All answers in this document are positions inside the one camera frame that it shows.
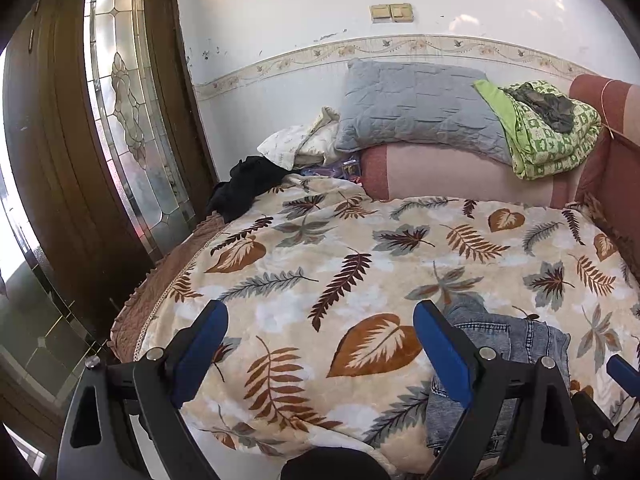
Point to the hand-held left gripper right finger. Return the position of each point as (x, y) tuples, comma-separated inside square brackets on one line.
[(442, 350)]

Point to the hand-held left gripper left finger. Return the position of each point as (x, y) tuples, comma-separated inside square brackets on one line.
[(200, 350)]

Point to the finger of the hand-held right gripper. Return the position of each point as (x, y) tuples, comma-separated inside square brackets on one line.
[(597, 425), (624, 371)]

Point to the blue denim pants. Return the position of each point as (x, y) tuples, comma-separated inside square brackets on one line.
[(520, 335)]

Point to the brown fringed bed cover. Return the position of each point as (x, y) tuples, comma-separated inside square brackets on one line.
[(165, 280)]

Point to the leaf print fleece blanket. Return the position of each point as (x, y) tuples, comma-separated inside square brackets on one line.
[(350, 240)]

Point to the black crumpled garment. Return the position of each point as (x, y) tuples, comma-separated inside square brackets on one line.
[(247, 185)]

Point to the pink bolster cushion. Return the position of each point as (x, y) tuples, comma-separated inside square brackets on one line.
[(450, 175)]

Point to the reddish brown padded headboard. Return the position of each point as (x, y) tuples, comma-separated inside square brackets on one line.
[(615, 175)]

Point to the colourful small packets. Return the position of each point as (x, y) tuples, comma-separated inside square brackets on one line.
[(345, 167)]

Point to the green patterned quilt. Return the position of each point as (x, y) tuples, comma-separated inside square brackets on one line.
[(545, 150)]

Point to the white cream pillow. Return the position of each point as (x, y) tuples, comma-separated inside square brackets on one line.
[(295, 142)]

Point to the grey quilted pillow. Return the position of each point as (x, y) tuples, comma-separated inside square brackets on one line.
[(415, 105)]

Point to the wooden door with glass panel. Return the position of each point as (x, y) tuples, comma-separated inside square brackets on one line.
[(60, 135)]

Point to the dark grey crumpled cloth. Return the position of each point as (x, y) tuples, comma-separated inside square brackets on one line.
[(547, 105)]

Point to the beige wall light switch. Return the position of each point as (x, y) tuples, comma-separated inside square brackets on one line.
[(380, 12), (402, 11)]

